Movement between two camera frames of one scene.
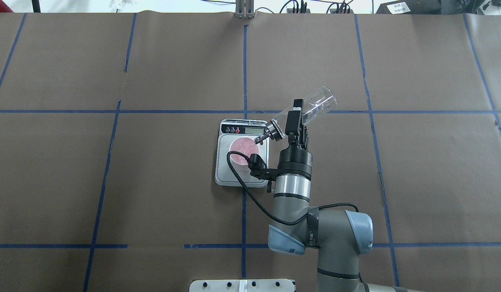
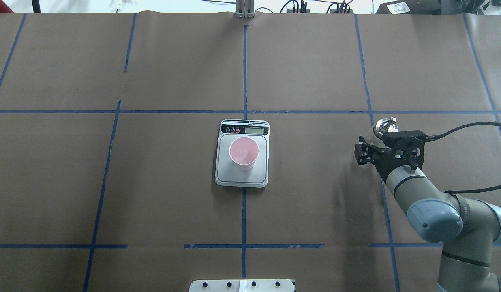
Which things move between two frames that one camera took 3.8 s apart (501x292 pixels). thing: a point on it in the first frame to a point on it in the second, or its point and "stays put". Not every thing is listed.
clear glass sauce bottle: [316, 104] to [385, 125]
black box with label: [411, 7] stays put
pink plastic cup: [246, 146] stays put
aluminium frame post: [244, 9] stays put
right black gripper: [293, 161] to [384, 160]
